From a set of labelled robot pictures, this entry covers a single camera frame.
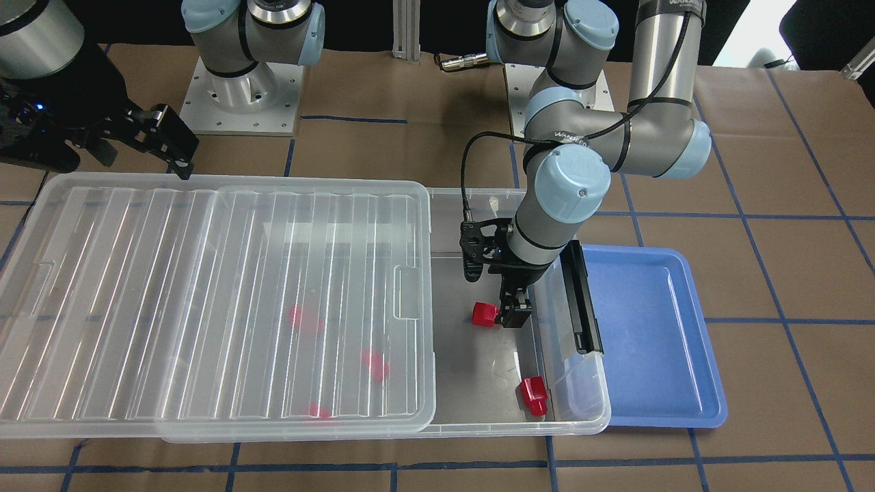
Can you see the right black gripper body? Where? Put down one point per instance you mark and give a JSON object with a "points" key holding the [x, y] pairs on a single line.
{"points": [[87, 80]]}

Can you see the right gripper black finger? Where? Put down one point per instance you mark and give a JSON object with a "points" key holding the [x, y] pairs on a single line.
{"points": [[161, 132]]}

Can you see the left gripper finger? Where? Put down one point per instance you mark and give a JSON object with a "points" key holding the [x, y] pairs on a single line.
{"points": [[515, 306]]}

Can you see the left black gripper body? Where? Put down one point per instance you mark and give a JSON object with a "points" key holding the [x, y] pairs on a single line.
{"points": [[521, 272]]}

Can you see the red block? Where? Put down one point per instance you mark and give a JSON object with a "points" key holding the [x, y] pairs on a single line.
{"points": [[376, 364], [315, 413], [534, 395], [484, 314], [302, 319]]}

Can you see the clear plastic box lid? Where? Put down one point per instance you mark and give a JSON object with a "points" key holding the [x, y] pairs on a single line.
{"points": [[82, 356]]}

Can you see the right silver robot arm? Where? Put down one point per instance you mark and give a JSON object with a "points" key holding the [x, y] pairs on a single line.
{"points": [[233, 37]]}

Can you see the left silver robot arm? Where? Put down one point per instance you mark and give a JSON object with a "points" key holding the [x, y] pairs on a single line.
{"points": [[572, 148]]}

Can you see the clear plastic storage box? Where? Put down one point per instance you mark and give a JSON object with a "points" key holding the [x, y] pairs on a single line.
{"points": [[499, 355]]}

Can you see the red block in box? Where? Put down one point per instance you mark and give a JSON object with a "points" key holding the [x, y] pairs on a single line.
{"points": [[534, 395], [376, 364], [302, 319], [315, 413]]}

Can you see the blue plastic tray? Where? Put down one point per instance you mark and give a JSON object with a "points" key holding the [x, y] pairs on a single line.
{"points": [[660, 367]]}

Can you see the black box latch handle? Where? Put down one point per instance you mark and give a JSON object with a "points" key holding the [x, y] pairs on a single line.
{"points": [[585, 330]]}

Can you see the silver cable connector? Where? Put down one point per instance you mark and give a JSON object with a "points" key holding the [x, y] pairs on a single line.
{"points": [[466, 62]]}

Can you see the aluminium frame post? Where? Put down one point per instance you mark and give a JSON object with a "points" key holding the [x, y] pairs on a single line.
{"points": [[406, 30]]}

